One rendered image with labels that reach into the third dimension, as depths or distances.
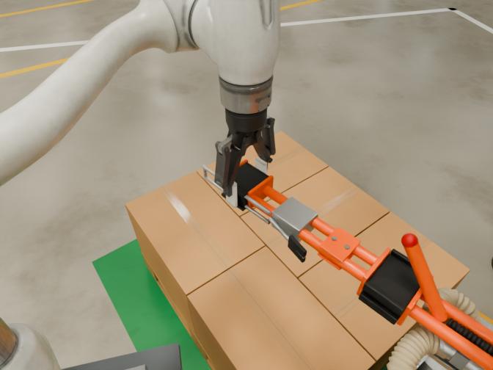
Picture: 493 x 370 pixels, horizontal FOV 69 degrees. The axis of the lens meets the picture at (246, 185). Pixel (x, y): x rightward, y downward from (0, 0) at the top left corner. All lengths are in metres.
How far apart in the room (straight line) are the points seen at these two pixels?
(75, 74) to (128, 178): 2.28
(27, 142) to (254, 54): 0.31
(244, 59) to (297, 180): 1.36
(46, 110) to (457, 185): 2.80
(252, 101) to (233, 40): 0.11
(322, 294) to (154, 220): 0.81
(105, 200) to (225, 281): 1.41
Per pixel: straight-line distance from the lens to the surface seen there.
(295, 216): 0.70
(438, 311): 0.66
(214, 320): 1.41
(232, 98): 0.59
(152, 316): 2.07
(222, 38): 0.55
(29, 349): 0.95
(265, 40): 0.55
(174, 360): 1.15
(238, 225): 1.64
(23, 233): 2.70
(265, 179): 0.76
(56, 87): 0.50
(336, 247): 0.67
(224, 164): 0.66
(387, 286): 0.65
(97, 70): 0.55
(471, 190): 3.01
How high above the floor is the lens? 1.82
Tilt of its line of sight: 45 degrees down
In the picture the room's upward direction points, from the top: straight up
